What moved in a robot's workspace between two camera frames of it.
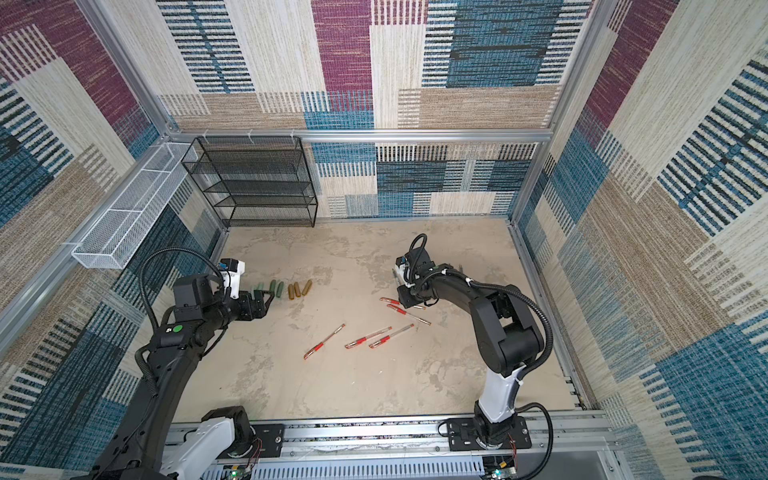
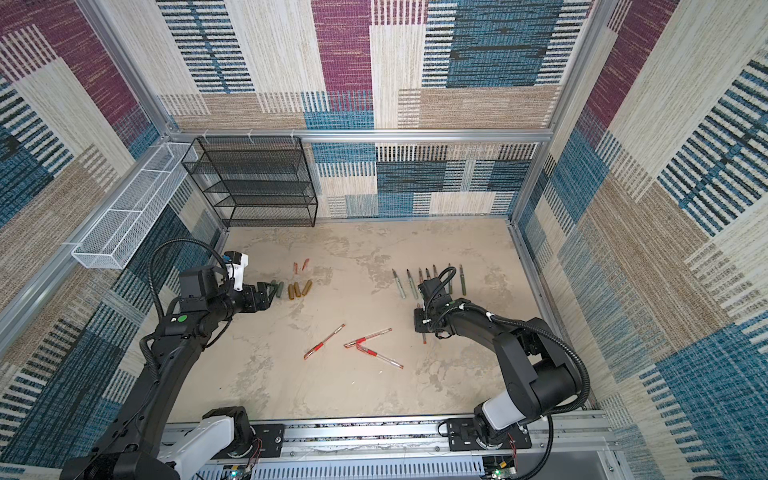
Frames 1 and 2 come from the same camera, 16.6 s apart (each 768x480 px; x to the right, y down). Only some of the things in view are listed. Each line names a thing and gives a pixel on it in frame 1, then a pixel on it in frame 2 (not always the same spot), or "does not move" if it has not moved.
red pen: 389,336 -> 378,355
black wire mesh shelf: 255,181 does not move
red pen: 365,338 does not move
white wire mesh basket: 117,233 does not move
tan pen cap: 307,287 does not move
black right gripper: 405,298 -> 419,319
